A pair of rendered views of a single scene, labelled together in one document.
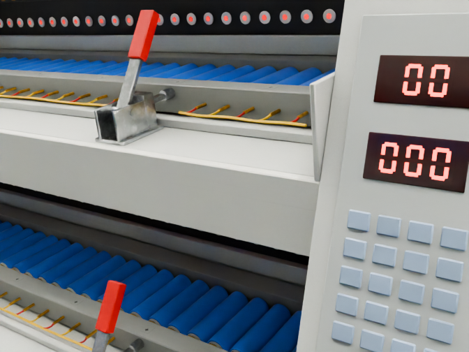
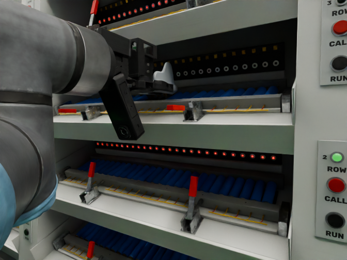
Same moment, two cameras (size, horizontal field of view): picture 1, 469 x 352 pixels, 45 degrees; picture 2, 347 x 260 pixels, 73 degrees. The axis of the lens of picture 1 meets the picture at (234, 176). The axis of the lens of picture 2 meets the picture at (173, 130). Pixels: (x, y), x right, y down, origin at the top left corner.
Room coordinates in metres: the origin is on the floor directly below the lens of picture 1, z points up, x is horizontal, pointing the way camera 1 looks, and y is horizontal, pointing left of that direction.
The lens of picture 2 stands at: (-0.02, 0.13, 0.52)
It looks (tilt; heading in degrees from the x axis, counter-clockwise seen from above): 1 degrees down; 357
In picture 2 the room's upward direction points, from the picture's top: 1 degrees clockwise
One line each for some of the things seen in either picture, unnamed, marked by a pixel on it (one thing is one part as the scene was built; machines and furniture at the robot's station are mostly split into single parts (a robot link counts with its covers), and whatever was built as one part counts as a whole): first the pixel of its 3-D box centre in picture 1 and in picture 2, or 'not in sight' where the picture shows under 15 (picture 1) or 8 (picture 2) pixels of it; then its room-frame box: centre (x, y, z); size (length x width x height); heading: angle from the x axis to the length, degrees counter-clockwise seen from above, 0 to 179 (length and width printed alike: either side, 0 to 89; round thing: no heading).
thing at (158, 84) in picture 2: not in sight; (154, 86); (0.41, 0.15, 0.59); 0.09 x 0.05 x 0.02; 139
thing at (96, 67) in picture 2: not in sight; (77, 62); (0.31, 0.25, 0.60); 0.10 x 0.05 x 0.09; 56
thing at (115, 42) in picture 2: not in sight; (121, 67); (0.38, 0.20, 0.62); 0.12 x 0.08 x 0.09; 146
